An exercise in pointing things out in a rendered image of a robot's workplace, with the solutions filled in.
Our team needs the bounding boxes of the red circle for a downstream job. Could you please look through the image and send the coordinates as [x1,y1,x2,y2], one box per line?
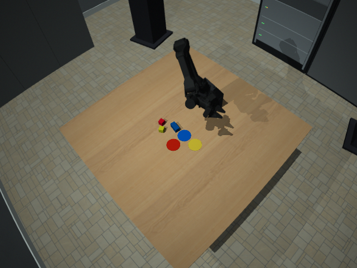
[166,139,180,151]

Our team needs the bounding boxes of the olive yellow cube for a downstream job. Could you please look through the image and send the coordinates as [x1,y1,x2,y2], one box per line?
[158,126,165,133]

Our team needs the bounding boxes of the blue block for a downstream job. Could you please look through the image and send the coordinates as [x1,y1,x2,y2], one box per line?
[171,121,180,132]

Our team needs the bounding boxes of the blue circle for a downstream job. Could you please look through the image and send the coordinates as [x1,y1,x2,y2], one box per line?
[177,130,191,141]

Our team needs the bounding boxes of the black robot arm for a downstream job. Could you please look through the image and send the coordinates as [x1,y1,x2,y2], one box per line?
[173,38,217,109]

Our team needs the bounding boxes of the yellow circle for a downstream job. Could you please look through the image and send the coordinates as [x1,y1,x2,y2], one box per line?
[188,139,202,151]

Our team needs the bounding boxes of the red cube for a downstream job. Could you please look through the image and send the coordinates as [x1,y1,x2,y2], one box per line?
[158,118,165,126]

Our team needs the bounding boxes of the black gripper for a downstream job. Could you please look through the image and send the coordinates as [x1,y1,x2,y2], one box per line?
[198,97,226,118]

